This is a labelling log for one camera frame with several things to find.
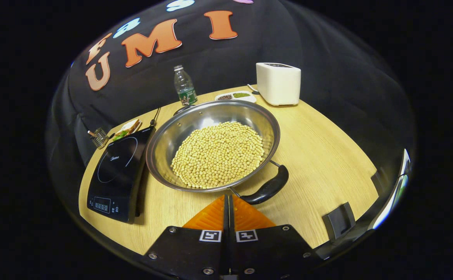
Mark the pile of yellow soybeans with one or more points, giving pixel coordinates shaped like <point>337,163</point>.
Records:
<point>218,155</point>

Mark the clear plastic water bottle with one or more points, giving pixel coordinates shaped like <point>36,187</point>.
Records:
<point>185,91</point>

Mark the white toaster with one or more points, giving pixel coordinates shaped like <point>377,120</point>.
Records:
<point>279,85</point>

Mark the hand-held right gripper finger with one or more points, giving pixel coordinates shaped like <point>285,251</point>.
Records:
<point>226,221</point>
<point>231,221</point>

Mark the white divided bean dish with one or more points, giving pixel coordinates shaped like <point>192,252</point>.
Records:
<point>250,98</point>

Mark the black clamp bracket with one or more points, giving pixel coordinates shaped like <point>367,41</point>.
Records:
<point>339,221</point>

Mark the black induction cooktop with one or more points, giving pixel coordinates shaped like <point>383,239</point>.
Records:
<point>117,182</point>

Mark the sandwich with lettuce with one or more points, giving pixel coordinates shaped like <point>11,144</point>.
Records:
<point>127,126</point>

